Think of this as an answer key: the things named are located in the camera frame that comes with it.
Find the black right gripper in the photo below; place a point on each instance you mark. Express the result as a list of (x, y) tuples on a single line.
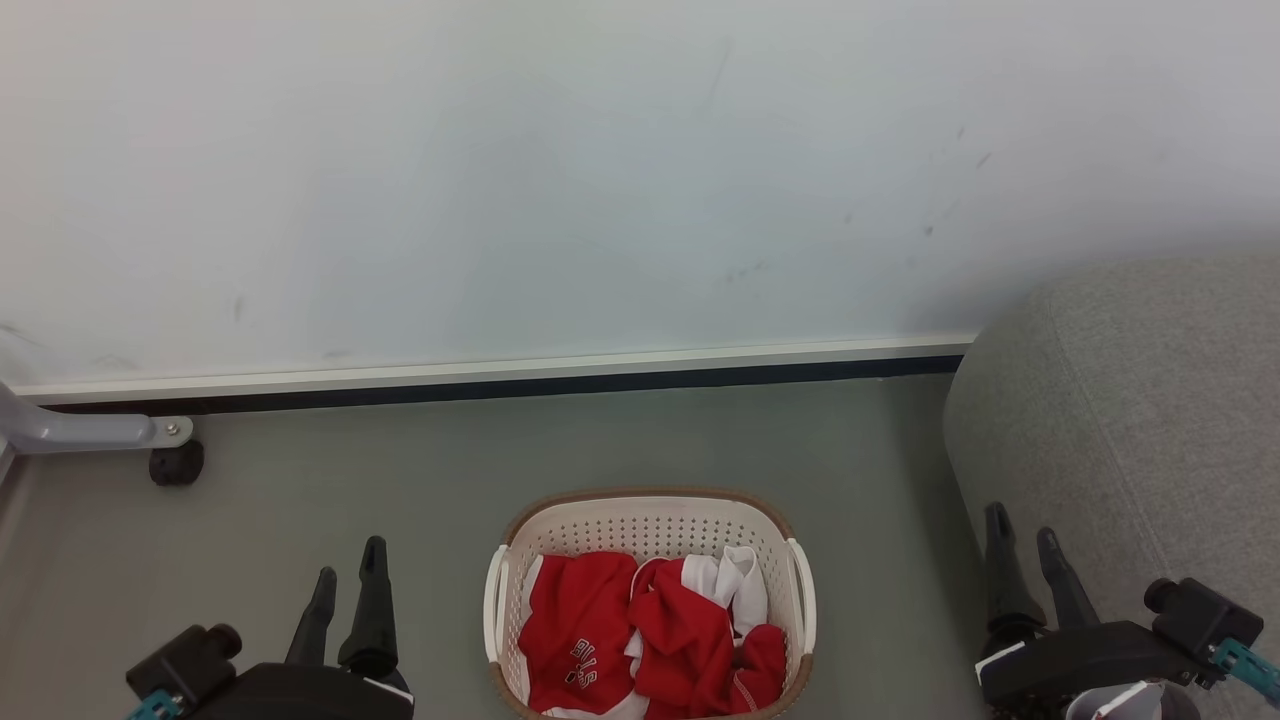
[(1080, 660)]

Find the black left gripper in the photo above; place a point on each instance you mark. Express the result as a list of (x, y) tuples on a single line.
[(300, 695)]

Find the cream perforated laundry basket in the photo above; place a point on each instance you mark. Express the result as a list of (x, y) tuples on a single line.
[(650, 525)]

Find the grey fabric sofa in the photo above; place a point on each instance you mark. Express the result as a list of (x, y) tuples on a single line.
[(1140, 420)]

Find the black caster wheel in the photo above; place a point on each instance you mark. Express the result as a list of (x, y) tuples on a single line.
[(177, 464)]

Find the red jersey with white lettering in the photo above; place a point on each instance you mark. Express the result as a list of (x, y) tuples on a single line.
[(575, 620)]

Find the white and black baseboard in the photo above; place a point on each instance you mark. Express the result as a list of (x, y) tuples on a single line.
[(500, 378)]

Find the grey metal stand leg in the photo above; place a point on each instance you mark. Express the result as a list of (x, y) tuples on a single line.
[(80, 430)]

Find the red garment with white trim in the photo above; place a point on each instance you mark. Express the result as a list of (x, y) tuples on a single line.
[(690, 640)]

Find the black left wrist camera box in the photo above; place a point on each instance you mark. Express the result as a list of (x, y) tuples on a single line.
[(185, 660)]

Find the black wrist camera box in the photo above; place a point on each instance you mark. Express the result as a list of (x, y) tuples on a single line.
[(1200, 620), (185, 660)]

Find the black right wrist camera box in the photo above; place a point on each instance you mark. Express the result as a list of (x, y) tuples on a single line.
[(1200, 620)]

